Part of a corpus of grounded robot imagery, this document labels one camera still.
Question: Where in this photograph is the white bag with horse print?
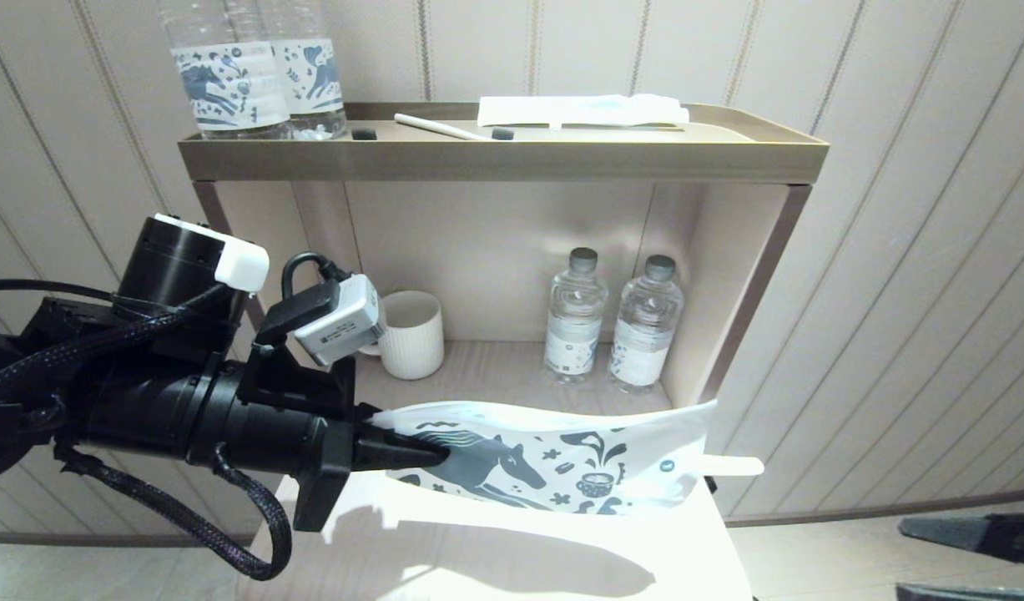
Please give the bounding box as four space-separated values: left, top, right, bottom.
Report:
370 399 719 515

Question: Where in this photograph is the white ribbed ceramic mug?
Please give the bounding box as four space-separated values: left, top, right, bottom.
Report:
357 290 446 381

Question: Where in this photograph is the small clear water bottle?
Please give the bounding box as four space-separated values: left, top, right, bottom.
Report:
543 247 608 385
609 255 685 395

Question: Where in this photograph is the white plastic comb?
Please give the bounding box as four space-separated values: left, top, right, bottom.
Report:
700 455 765 477

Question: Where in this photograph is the beige open shelf unit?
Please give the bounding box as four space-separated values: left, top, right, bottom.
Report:
176 100 830 435

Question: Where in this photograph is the white stick toothbrush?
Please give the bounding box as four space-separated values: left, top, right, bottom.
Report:
394 113 496 141

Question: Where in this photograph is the large blue-label water bottle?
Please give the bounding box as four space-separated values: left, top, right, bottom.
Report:
163 0 294 140
257 0 350 139

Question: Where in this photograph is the white packet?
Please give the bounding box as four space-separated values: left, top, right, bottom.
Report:
477 92 692 129

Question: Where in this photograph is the black braided cable loop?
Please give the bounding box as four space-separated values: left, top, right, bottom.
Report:
53 442 294 581

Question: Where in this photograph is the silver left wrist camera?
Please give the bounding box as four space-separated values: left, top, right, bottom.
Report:
255 274 387 366

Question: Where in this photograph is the black left camera cable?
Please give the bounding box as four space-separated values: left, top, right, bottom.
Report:
280 252 351 303

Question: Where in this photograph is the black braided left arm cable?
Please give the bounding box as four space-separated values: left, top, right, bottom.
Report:
0 284 233 410

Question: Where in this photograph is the thin smooth black cable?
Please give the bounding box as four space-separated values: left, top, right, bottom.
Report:
0 279 116 303

